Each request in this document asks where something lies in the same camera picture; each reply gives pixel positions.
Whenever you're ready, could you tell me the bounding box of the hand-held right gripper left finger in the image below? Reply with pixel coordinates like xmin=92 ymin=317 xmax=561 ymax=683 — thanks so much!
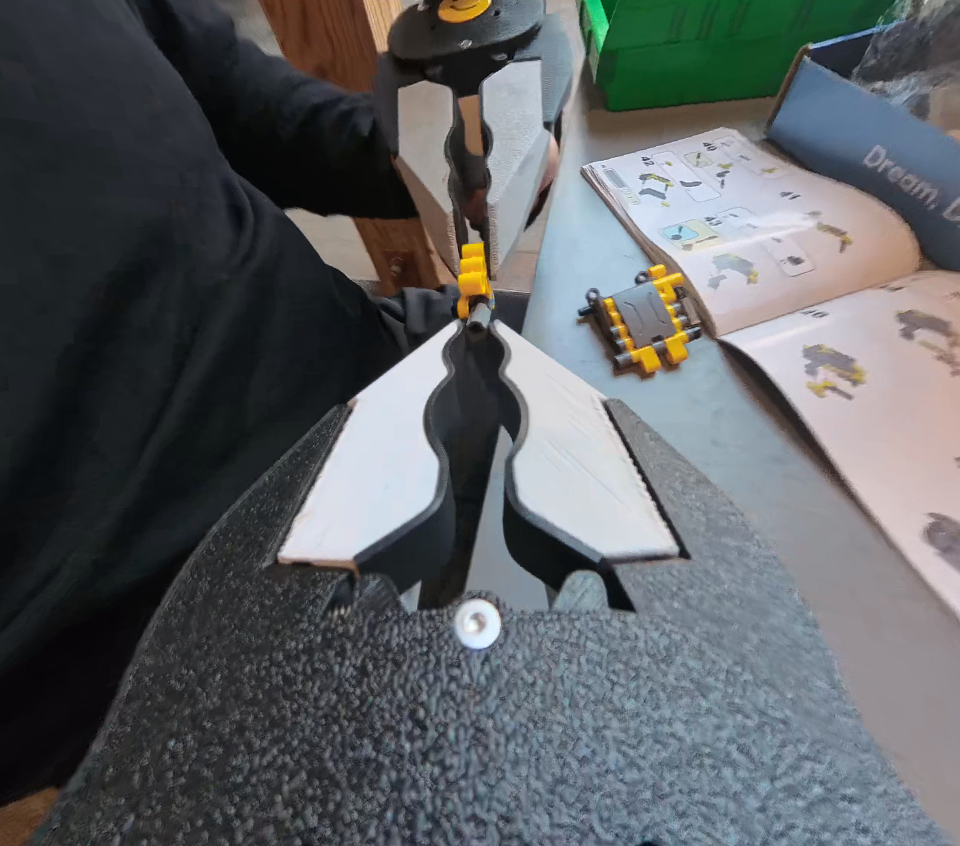
xmin=277 ymin=319 xmax=463 ymax=574

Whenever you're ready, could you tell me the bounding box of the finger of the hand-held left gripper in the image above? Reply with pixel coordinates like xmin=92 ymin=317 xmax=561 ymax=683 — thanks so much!
xmin=478 ymin=60 xmax=558 ymax=278
xmin=396 ymin=81 xmax=462 ymax=273

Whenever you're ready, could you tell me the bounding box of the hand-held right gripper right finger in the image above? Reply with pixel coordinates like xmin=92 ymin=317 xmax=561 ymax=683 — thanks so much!
xmin=489 ymin=321 xmax=684 ymax=565

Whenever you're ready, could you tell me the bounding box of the yellow three-hole connector brick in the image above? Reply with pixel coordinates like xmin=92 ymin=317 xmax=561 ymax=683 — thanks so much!
xmin=457 ymin=242 xmax=490 ymax=295

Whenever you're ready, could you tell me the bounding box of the yellow grey brick assembly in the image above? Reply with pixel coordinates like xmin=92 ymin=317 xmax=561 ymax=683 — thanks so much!
xmin=577 ymin=264 xmax=705 ymax=376

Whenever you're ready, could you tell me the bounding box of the person's left forearm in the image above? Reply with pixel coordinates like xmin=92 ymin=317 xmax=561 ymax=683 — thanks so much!
xmin=172 ymin=0 xmax=421 ymax=220

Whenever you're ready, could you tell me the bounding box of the grey desk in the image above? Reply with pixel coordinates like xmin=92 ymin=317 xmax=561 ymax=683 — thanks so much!
xmin=495 ymin=81 xmax=960 ymax=824

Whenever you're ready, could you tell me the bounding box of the person's left hand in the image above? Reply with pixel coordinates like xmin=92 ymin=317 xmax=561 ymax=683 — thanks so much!
xmin=525 ymin=133 xmax=564 ymax=228

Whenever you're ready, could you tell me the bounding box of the person's body in black clothing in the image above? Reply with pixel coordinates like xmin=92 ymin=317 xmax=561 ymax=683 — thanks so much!
xmin=0 ymin=0 xmax=451 ymax=809

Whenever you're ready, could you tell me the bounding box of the open instruction booklet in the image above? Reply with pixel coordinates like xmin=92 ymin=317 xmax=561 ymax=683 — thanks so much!
xmin=581 ymin=126 xmax=960 ymax=618

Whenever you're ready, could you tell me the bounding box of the blue cardboard box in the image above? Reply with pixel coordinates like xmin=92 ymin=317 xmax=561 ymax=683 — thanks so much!
xmin=765 ymin=24 xmax=960 ymax=273

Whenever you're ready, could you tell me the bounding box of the crumpled clear plastic bag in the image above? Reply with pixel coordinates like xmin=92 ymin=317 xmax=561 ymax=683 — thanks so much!
xmin=851 ymin=0 xmax=960 ymax=127

